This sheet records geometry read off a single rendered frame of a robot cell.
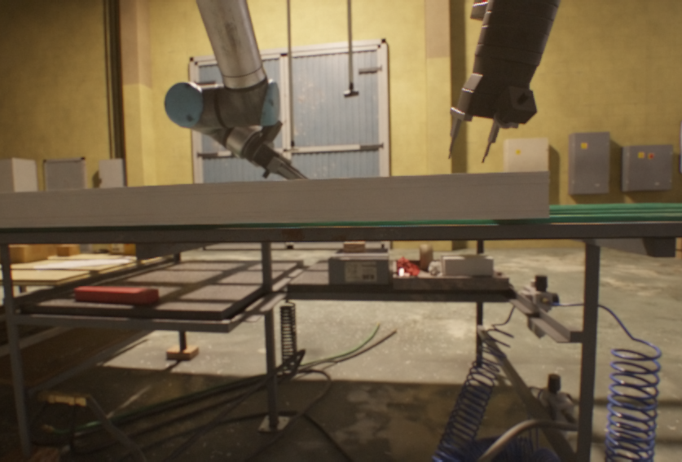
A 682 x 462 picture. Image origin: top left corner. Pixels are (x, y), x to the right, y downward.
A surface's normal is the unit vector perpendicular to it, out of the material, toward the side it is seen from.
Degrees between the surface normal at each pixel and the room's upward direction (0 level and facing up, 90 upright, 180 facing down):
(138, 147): 90
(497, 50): 100
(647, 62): 90
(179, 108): 91
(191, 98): 91
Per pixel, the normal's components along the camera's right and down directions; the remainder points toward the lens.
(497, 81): 0.11, 0.41
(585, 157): -0.15, 0.07
